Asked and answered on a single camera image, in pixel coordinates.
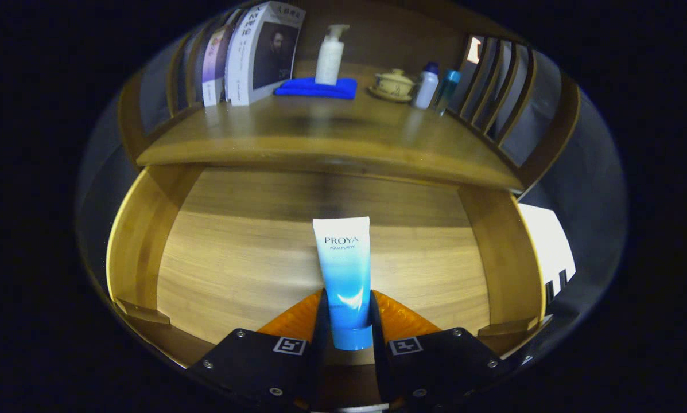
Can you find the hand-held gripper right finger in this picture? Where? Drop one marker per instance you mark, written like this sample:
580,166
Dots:
377,344

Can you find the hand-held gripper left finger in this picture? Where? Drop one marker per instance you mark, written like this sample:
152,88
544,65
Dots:
321,344

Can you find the blue and white cosmetic tube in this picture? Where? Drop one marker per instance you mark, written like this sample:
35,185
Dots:
346,269

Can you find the brown wooden drawer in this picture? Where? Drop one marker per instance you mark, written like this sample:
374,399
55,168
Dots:
234,258

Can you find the grey white-topped drawer unit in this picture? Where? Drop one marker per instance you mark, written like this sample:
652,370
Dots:
544,241

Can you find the wooden countertop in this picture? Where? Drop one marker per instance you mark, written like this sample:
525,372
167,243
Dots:
332,132

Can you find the brown wooden cabinet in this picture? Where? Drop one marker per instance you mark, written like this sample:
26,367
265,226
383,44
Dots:
389,34

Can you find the yellow saucer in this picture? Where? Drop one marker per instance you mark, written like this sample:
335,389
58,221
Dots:
389,97

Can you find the blue folded cloth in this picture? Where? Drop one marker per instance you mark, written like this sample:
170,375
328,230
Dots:
314,88

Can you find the white bottle with blue cap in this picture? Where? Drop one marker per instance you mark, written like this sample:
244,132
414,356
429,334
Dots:
426,89

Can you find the yellow lidded teacup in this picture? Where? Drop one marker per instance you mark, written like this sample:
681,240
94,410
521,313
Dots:
395,83

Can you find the teal bottle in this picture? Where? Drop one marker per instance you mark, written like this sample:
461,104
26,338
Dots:
446,89

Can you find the white pump bottle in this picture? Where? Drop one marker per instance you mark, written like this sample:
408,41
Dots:
329,57

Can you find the white book with portrait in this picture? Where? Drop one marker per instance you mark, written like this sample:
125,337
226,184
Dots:
263,51

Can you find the purple book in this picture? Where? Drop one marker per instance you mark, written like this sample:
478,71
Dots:
214,63

